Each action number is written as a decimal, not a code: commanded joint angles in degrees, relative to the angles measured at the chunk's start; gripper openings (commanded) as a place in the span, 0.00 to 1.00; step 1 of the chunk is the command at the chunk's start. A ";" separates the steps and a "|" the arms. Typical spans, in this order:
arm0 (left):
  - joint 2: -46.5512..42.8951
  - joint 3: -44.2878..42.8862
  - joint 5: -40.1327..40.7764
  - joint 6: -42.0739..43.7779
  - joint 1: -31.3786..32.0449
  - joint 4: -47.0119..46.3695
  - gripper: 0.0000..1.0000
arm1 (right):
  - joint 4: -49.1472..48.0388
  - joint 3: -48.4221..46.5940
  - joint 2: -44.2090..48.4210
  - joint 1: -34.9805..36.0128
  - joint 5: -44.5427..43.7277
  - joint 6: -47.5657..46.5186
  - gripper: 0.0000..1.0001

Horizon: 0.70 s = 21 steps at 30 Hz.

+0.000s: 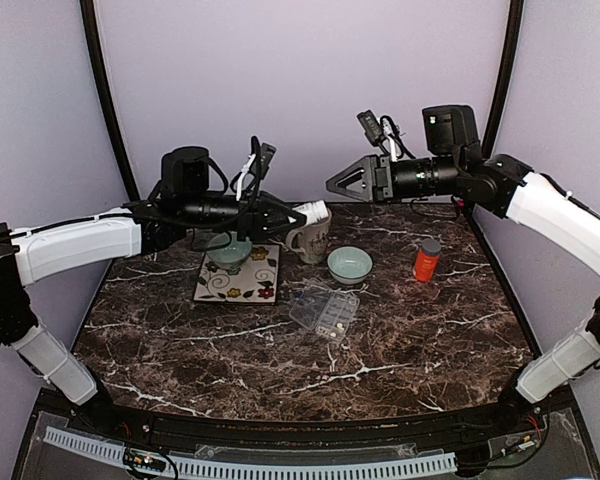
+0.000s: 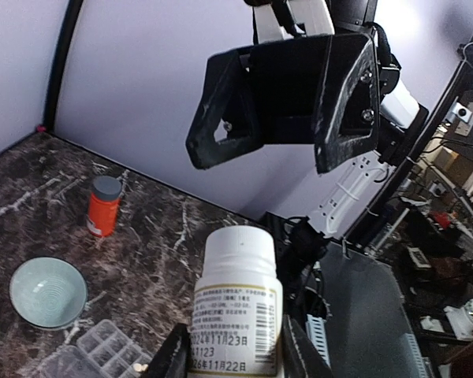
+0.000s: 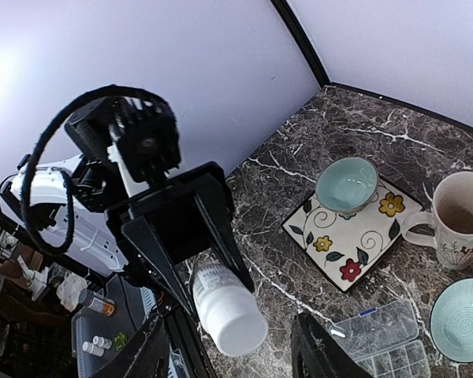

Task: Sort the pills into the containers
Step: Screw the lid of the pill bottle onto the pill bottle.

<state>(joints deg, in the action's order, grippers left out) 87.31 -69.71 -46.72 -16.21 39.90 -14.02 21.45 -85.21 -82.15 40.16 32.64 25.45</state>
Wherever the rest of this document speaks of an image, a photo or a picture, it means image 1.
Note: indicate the small white pill bottle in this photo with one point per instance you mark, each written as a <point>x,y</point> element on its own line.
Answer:
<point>314,212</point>

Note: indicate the left black frame post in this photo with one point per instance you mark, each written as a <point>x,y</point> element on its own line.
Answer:
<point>105,97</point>

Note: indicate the cream ceramic mug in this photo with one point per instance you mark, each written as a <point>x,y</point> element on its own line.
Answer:
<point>309,242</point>

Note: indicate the right black frame post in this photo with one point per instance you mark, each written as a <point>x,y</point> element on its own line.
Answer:
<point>504,76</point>

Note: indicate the small circuit board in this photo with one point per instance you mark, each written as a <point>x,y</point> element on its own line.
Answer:
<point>139,459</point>

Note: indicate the black frame post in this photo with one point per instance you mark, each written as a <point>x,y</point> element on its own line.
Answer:
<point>504,76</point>
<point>105,97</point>

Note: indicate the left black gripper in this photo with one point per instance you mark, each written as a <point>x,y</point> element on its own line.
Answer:
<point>254,223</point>

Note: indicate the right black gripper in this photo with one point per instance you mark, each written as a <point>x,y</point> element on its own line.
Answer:
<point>381,186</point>

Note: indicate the celadon bowl on table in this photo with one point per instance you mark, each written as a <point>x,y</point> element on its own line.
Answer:
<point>349,265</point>

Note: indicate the clear plastic pill organizer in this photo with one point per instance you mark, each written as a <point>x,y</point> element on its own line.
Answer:
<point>317,305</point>

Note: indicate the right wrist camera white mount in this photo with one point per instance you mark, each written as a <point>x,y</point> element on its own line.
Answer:
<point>383,133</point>

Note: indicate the black front table rail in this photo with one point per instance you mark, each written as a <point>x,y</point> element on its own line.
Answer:
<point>465,427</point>

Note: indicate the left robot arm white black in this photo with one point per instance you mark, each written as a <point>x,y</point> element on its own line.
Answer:
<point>181,201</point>

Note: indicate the orange bottle grey cap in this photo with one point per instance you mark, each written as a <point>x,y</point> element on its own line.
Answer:
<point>426,260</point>

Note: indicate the square floral ceramic tray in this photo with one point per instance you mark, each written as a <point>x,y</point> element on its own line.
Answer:
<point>254,282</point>

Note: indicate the white slotted cable duct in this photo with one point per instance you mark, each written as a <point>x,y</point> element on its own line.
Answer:
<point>236,463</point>

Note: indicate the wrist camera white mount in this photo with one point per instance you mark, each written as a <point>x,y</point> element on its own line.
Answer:
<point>383,133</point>
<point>255,169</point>

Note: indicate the celadon bowl on tray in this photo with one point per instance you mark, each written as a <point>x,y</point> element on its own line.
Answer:
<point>227,251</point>

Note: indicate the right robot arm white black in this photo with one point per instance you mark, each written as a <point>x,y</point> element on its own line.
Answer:
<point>508,188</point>

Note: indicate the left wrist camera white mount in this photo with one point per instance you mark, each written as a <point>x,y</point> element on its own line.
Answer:
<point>255,169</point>

